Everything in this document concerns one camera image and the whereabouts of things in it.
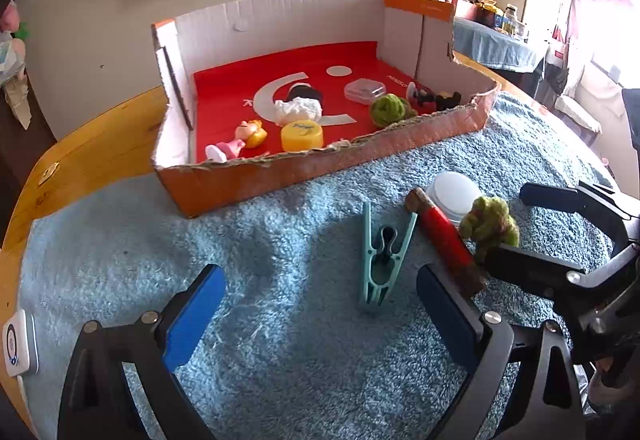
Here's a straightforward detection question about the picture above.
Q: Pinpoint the dark green yarn ball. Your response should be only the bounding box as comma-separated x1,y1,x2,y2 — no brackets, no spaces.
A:
458,196,520,264

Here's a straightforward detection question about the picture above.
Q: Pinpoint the red thread spool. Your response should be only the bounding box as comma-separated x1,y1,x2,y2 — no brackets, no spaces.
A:
405,188,485,297

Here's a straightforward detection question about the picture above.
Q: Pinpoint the teal clothespin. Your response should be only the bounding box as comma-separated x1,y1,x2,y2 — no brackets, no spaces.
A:
359,202,418,311

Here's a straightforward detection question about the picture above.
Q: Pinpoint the boy figurine blue outfit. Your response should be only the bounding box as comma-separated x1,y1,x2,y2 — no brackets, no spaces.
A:
406,82,462,114

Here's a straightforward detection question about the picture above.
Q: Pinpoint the light green yarn ball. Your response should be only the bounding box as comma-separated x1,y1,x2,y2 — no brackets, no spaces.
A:
369,93,416,128

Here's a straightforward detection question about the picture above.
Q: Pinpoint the clear plastic case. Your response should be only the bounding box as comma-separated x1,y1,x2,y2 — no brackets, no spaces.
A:
344,78,386,105

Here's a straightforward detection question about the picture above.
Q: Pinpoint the yellow bottle cap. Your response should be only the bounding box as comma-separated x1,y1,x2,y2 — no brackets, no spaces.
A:
280,119,324,153

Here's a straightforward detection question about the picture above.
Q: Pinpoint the black white cloth roll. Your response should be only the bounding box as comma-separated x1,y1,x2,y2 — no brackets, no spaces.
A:
273,82,323,127

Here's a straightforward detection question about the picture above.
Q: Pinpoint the pink yellow small figurine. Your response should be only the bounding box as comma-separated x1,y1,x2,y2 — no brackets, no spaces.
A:
205,119,268,164

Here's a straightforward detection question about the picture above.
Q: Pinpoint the white power bank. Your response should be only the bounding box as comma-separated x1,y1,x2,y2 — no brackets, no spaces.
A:
1,309,39,377

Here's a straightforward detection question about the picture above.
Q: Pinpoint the white round jar lid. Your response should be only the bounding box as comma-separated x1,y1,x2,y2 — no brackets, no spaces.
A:
426,171,483,226

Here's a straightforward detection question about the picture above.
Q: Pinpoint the blue covered side table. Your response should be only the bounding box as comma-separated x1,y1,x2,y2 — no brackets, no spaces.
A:
454,18,549,74

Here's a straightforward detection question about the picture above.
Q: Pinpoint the light blue towel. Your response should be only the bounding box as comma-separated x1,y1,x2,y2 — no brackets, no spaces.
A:
18,94,613,439

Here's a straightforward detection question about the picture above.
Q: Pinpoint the small tag on table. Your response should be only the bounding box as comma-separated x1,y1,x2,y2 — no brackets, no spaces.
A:
38,162,60,186

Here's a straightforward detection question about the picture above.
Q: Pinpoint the dark wooden door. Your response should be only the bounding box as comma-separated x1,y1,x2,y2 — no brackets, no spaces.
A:
0,82,58,238

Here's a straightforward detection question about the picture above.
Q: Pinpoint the orange cardboard box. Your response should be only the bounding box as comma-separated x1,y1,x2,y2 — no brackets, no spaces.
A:
152,0,499,217

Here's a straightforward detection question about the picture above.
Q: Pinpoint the plastic bag on door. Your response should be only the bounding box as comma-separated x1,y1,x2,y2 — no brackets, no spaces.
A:
0,30,26,86

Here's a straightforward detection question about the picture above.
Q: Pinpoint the pink plush toy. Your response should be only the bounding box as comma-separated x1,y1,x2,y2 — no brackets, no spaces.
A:
0,0,28,40

